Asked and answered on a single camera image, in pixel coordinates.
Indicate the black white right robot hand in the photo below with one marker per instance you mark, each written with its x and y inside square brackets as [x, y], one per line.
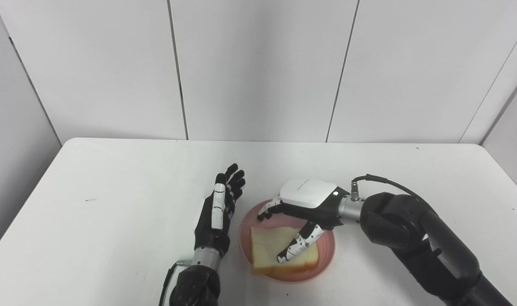
[309, 193]

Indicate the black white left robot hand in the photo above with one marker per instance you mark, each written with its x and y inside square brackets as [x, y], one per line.
[211, 229]

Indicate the slice of white bread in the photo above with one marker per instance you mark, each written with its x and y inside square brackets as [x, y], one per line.
[264, 246]

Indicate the pink round plate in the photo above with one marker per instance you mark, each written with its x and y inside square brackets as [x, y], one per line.
[326, 255]

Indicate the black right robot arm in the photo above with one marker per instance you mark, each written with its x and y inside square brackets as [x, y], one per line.
[411, 238]

